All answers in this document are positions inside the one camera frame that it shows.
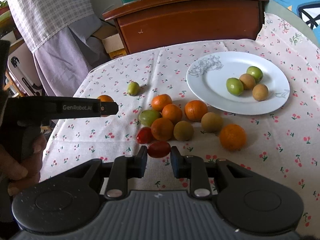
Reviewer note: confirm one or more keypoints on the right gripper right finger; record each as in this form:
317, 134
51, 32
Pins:
193, 168

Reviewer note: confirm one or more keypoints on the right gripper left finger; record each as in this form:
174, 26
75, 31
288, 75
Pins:
123, 169

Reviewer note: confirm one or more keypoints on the red cherry tomato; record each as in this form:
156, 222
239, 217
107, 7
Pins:
144, 136
159, 149

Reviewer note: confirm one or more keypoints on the brownish jujube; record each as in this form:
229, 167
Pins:
211, 122
183, 131

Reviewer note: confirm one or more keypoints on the red cherry tomato front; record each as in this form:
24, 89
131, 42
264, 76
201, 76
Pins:
159, 149

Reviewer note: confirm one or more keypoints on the orange tangerine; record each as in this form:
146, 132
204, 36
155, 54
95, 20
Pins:
232, 137
173, 113
162, 129
195, 110
105, 98
160, 101

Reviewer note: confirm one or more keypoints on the large green jujube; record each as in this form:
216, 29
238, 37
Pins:
147, 117

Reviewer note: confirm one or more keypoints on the small green jujube alone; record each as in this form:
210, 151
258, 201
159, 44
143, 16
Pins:
133, 88

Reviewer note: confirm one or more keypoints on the person's left hand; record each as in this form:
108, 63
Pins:
26, 173

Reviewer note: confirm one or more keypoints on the cherry print tablecloth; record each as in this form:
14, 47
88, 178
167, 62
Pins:
283, 145

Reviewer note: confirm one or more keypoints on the white floral plate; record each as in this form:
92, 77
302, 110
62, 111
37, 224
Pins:
207, 77

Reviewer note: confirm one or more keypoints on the green jujube on plate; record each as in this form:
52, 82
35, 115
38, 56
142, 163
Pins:
234, 86

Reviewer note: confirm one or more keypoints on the brown jujube plate front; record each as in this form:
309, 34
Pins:
260, 92

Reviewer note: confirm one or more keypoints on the brown jujube plate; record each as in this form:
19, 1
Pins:
260, 92
248, 81

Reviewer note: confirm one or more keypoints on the brown jujube plate middle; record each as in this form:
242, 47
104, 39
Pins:
248, 81

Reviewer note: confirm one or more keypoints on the checked hanging cloth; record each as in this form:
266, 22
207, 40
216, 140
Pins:
59, 34

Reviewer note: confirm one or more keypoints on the green jujube plate back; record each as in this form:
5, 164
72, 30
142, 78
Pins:
255, 72

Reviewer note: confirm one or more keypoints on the open cardboard box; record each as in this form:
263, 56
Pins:
111, 41

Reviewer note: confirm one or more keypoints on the brown wooden cabinet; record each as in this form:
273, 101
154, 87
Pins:
148, 24

